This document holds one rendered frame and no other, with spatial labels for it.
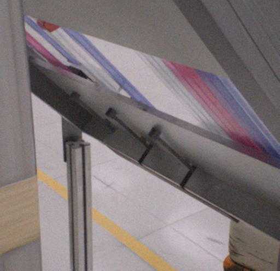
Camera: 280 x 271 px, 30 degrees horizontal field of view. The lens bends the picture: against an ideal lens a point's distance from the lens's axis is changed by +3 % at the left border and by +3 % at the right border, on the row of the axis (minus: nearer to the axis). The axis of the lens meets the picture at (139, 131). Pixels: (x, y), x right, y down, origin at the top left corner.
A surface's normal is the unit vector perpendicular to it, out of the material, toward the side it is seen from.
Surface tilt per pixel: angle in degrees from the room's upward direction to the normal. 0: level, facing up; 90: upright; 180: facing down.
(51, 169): 0
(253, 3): 90
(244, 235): 90
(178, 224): 0
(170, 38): 135
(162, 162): 45
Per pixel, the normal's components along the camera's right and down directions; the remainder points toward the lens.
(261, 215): -0.55, -0.49
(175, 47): -0.56, 0.82
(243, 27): 0.63, 0.30
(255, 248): -0.60, 0.30
